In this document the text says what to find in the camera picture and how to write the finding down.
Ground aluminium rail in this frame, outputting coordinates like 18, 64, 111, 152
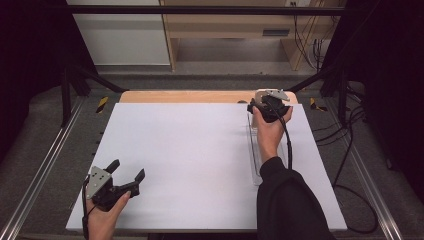
324, 98, 405, 240
0, 95, 85, 240

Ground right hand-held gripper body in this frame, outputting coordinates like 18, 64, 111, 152
254, 88, 291, 124

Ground black horizontal frame bar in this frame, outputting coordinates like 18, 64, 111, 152
65, 4, 346, 16

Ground person's right hand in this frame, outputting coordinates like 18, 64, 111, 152
251, 105, 295, 165

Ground yellow black tape strip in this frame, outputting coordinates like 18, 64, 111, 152
308, 97, 328, 113
95, 96, 110, 114

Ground dark grey box under desk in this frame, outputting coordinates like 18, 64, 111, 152
262, 28, 291, 37

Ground black curtain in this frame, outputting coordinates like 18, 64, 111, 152
322, 0, 424, 203
0, 0, 99, 164

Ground wooden table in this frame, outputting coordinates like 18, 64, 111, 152
119, 89, 299, 105

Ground clear plastic tray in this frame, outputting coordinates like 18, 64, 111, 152
246, 111, 292, 187

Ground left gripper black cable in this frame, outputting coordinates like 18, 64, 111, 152
80, 178, 98, 240

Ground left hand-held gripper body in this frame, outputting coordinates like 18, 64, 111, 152
85, 165, 141, 213

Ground person's left hand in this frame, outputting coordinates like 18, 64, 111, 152
85, 191, 132, 240

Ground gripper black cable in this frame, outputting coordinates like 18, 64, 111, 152
80, 178, 98, 240
271, 99, 380, 235

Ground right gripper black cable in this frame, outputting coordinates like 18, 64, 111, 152
271, 99, 380, 235

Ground black floor cables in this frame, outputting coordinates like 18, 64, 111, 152
312, 82, 368, 178

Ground black frame strut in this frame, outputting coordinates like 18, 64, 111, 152
60, 63, 128, 128
282, 64, 350, 126

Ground white cabinet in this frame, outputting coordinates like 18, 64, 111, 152
67, 0, 171, 66

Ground wooden desk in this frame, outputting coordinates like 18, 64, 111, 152
159, 0, 348, 72

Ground hanging black cables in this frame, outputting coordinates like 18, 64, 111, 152
291, 2, 336, 72

